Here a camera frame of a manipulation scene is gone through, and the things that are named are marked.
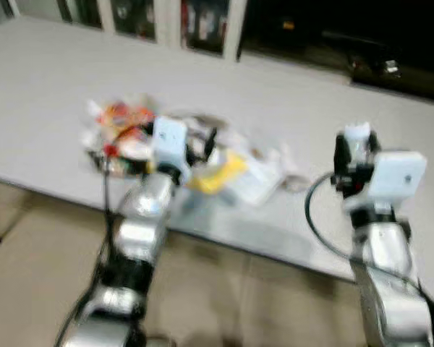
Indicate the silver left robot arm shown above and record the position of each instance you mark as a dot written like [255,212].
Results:
[141,231]

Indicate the white trash piece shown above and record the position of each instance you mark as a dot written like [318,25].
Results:
[357,139]

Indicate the orange snack wrapper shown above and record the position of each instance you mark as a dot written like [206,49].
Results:
[123,119]

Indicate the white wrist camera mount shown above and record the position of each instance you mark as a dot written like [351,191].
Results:
[170,141]
[396,177]

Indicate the small silver device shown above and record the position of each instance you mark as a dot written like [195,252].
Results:
[390,69]

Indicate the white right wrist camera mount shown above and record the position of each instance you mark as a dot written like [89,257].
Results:
[396,177]

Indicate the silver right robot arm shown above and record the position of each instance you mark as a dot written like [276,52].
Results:
[383,275]

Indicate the black TV console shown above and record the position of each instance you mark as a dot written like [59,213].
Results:
[347,29]

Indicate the white plastic packaging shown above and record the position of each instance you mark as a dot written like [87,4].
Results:
[257,181]

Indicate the white crumpled tissue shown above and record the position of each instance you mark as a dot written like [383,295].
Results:
[94,110]

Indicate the white glass-door cabinet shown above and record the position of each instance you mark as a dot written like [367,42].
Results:
[170,22]

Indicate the white folding table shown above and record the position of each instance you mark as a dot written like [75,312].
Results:
[50,94]

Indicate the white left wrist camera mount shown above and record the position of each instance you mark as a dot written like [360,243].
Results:
[170,141]

